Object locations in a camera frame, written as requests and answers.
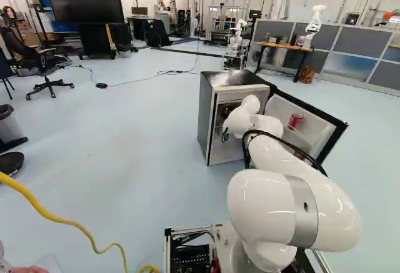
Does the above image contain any wooden desk with black legs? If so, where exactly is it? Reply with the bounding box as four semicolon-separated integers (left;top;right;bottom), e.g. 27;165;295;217
256;40;315;83

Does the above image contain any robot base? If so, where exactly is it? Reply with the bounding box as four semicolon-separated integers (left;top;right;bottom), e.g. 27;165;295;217
164;221;332;273

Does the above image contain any grey waste bin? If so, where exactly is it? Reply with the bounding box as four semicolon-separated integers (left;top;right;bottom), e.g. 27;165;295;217
0;104;29;154

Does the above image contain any black office chair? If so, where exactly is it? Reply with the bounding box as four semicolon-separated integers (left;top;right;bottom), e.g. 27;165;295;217
0;26;75;101

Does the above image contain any brown bag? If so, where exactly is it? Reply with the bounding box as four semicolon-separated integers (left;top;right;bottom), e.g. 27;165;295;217
299;66;316;84

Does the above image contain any large black screen on stand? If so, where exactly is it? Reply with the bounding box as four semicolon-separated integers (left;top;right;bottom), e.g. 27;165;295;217
43;0;126;60

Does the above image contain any fridge door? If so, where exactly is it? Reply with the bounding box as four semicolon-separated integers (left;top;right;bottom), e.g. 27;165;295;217
264;93;350;167

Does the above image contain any small black and white fridge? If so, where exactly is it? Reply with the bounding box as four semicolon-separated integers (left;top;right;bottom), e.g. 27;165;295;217
196;69;278;167

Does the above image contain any yellow cable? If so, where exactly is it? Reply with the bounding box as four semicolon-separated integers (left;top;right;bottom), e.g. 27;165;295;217
0;171;161;273

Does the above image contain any white robot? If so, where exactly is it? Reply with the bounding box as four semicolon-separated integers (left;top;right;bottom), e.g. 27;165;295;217
296;4;328;48
222;18;251;71

